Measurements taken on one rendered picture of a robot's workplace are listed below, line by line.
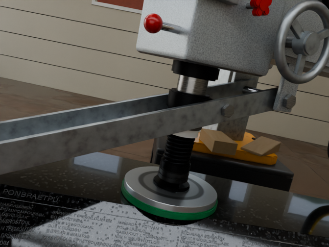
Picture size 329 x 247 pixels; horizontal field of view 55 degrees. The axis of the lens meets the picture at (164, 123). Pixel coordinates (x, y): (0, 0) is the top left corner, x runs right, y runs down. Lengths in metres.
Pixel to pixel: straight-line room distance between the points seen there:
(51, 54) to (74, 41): 0.58
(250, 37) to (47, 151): 0.40
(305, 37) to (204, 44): 0.18
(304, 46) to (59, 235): 0.56
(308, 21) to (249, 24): 0.17
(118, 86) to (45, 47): 1.78
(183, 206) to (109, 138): 0.20
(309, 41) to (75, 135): 0.44
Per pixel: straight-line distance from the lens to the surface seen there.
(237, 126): 1.57
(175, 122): 0.60
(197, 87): 0.65
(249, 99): 0.71
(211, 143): 1.29
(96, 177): 0.77
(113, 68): 6.90
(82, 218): 0.66
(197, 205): 0.66
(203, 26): 0.55
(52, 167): 0.80
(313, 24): 0.75
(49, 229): 0.66
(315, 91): 7.10
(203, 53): 0.55
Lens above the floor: 1.10
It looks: 11 degrees down
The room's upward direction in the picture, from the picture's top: 11 degrees clockwise
